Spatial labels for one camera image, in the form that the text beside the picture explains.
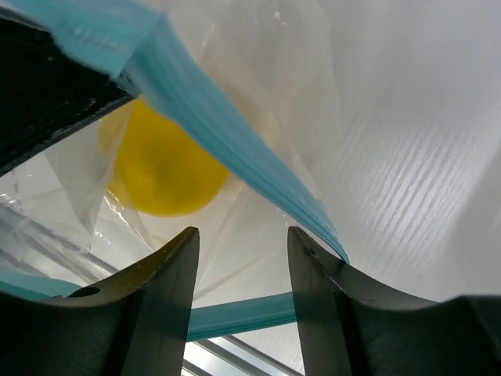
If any clear zip top bag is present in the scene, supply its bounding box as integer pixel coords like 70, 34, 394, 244
0, 0, 353, 342

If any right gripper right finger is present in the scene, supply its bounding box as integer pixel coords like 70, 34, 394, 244
287, 227, 500, 375

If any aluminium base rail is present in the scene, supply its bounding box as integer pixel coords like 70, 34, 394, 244
181, 335, 301, 376

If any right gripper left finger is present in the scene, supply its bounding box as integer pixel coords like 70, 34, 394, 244
1, 227, 200, 375

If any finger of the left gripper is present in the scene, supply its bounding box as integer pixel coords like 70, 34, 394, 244
1, 19, 132, 174

